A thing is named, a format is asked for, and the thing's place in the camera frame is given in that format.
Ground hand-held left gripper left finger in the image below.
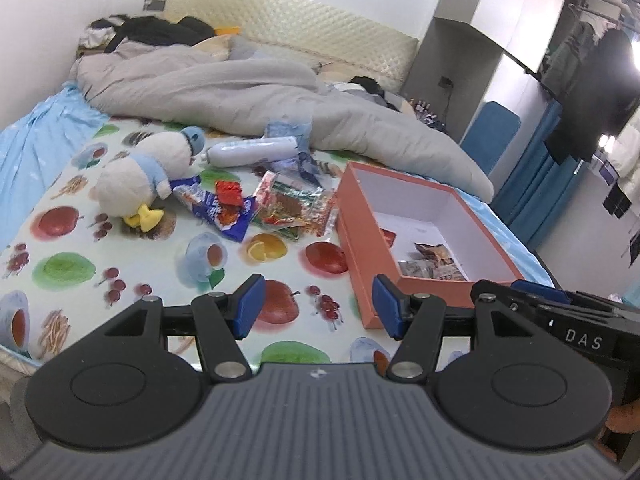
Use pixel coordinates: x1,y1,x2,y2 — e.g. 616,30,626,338
97,274,266,383

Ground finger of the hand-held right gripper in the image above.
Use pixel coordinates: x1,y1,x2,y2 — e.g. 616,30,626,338
471,280,548,328
510,280,573,305

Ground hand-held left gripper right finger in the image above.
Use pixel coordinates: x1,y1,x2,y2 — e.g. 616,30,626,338
372,275,546,380

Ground clear snack packet white label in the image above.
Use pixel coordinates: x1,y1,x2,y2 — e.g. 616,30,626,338
398,259,472,282

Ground pink cardboard box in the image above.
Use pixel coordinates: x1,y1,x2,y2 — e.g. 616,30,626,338
334,161,525,330

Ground clear snack packet green label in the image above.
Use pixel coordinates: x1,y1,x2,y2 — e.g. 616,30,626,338
250,171,339,242

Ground blue white snack packet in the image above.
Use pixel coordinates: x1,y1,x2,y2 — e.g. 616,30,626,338
172,175,259,244

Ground person's right hand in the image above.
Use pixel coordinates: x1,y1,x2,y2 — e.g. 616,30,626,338
604,400,640,435

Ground fruit print mat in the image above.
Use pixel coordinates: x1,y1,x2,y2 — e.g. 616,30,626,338
0,117,481,377

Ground blue curtain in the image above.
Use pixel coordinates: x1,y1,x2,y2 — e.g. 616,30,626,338
492,100,601,257

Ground white tube bottle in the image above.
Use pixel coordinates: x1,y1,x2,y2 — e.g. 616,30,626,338
201,136,300,169

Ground crumpled blue plastic bag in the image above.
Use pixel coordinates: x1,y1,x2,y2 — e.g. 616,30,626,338
257,119,342,187

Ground blue chair back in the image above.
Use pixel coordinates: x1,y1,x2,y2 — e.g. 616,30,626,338
459,101,522,172

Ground white blue plush duck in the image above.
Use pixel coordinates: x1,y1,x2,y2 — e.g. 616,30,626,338
95,126,207,233

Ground group of small bottles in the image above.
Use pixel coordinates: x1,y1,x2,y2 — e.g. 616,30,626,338
407,100,447,129

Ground hanging dark clothes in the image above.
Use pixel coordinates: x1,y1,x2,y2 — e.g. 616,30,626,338
540,20,640,167

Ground grey duvet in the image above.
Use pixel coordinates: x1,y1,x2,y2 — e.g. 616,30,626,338
67,42,496,204

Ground black garment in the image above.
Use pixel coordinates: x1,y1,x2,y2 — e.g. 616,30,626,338
347,76,402,109

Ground peach pillow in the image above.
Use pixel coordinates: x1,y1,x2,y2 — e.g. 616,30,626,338
192,35,239,62

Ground white wardrobe cabinet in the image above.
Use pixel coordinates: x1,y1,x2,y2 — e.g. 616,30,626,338
405,0,574,152

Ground cream quilted headboard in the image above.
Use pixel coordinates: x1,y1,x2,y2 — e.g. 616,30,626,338
165,0,420,94

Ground pile of dark clothes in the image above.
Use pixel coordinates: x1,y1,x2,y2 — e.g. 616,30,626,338
77,15,217,54

